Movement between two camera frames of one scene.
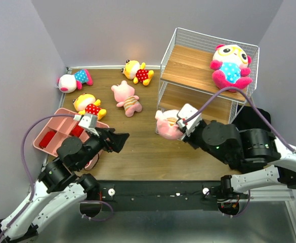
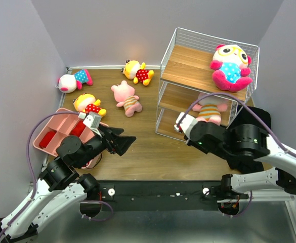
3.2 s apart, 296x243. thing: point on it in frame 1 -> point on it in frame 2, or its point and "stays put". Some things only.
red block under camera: x=77 y=131 stays put
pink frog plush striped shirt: x=166 y=125 -> x=210 y=108
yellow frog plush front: x=87 y=104 stays put
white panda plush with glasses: x=230 y=66 stays put
